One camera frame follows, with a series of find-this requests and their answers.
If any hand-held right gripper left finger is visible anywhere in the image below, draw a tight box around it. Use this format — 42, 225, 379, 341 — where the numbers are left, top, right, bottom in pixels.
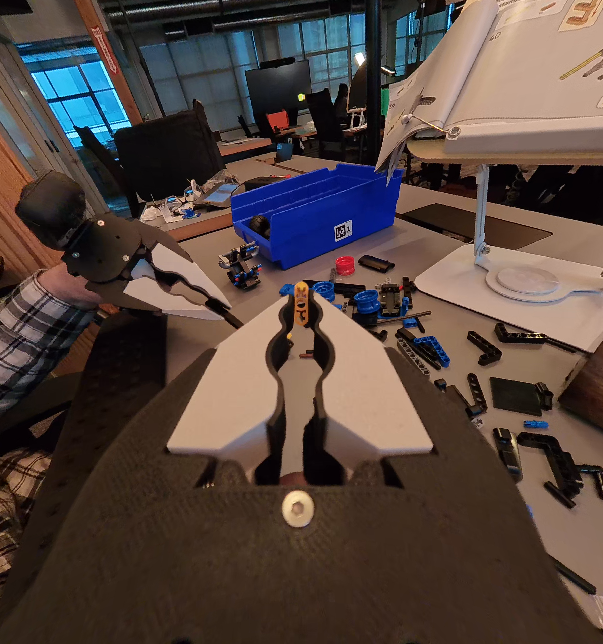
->
166, 297, 289, 485

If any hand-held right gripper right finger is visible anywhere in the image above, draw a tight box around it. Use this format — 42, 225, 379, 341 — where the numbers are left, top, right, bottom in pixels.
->
309, 294, 435, 481

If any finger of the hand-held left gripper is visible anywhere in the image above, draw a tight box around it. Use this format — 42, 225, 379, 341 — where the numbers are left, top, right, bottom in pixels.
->
141, 249, 233, 308
124, 262, 228, 322

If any person's left forearm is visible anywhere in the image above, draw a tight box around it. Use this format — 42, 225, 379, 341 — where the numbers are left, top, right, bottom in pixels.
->
0, 269, 101, 423

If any cluttered background desk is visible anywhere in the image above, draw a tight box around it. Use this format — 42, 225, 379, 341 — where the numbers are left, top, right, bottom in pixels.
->
138, 151, 307, 242

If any grey desk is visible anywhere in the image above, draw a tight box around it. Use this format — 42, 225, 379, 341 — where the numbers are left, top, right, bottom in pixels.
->
166, 156, 603, 609

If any person's left hand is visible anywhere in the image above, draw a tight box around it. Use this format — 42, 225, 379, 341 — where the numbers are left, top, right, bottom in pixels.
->
36, 258, 106, 313

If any grey long toy beam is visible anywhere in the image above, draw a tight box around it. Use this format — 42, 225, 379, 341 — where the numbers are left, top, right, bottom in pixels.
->
396, 338, 432, 377

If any black blue toy chassis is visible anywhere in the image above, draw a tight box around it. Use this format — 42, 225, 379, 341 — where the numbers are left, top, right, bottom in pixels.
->
217, 241, 262, 291

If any blue angled toy beam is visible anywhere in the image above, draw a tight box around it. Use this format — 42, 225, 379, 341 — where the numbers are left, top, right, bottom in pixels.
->
413, 334, 453, 368

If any grey tablet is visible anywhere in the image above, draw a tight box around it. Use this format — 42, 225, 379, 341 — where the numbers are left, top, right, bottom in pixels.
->
196, 182, 242, 207

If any pile of black toy beams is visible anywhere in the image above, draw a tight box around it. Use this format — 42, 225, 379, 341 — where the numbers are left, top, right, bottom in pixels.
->
279, 277, 603, 509

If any tagged blue storage bin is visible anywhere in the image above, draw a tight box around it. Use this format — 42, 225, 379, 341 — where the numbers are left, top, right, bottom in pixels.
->
230, 162, 405, 271

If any white book stand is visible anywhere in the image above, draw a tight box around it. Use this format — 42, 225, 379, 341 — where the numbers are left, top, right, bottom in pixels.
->
404, 136, 603, 353

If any black curved toy panel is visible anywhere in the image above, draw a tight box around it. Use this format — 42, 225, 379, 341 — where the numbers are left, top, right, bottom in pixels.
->
492, 428, 524, 484

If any black square toy panel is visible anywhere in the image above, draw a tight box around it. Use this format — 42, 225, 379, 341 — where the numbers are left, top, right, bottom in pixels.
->
490, 376, 543, 417

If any red hanging sign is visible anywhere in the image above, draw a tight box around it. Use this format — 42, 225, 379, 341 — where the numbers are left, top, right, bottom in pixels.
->
89, 25, 118, 76

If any large black screen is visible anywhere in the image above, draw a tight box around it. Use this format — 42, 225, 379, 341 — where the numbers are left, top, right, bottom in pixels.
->
244, 59, 312, 119

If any toy truck set box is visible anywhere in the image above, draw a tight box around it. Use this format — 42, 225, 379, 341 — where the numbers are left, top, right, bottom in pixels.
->
558, 332, 603, 441

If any black vertical pole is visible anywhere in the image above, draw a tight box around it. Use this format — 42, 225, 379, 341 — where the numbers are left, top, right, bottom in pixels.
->
366, 0, 383, 164

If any toy instruction booklet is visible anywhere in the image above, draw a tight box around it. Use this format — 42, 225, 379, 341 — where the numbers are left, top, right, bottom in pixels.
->
374, 0, 603, 174

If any black toy frame assembly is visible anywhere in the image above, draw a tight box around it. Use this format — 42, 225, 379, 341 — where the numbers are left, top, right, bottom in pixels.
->
377, 279, 415, 318

